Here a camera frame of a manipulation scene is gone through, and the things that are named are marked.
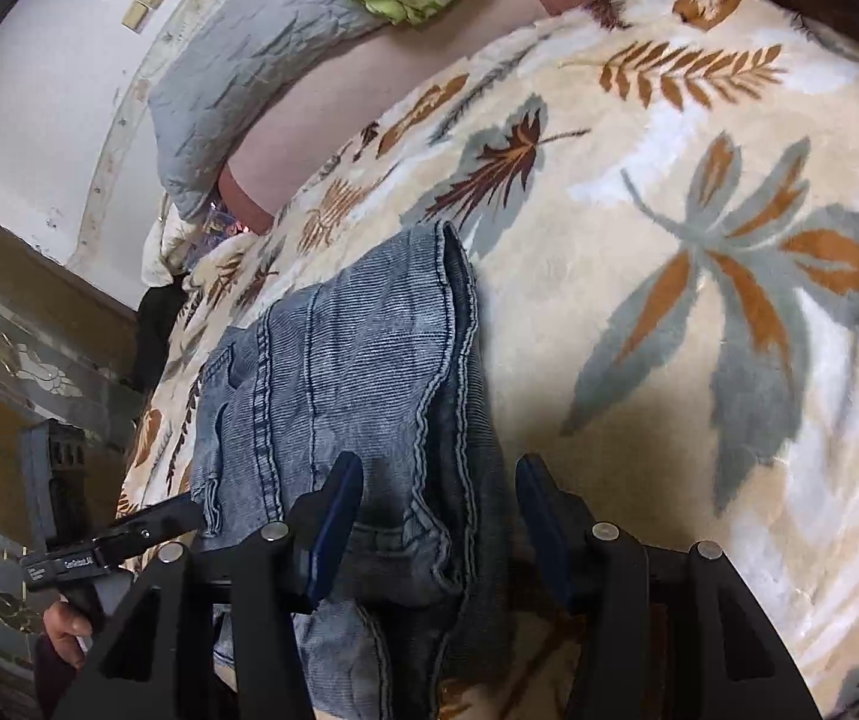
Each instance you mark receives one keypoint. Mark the colourful packets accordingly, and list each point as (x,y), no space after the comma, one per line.
(221,223)

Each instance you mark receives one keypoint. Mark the person's left hand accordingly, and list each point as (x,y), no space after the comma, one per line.
(62,630)

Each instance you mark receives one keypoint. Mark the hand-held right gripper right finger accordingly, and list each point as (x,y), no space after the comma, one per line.
(542,532)

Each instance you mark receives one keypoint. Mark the cream floral cloth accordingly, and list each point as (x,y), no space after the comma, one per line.
(167,247)

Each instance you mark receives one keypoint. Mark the cream leaf print blanket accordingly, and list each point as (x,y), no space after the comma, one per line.
(699,127)

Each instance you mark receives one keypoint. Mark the pink brown blanket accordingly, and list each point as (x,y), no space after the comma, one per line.
(324,112)

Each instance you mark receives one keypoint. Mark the wooden glass door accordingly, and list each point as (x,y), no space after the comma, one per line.
(24,330)

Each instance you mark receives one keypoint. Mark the black cloth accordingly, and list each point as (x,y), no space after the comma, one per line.
(159,337)

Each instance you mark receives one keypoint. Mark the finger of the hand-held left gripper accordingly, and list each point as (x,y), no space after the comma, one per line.
(152,529)

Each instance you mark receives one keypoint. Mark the blue denim pants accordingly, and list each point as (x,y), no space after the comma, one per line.
(369,360)

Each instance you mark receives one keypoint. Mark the grey quilted pillow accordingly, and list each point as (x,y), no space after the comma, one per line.
(249,67)

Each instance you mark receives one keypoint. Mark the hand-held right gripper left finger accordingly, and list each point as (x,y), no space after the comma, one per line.
(332,532)

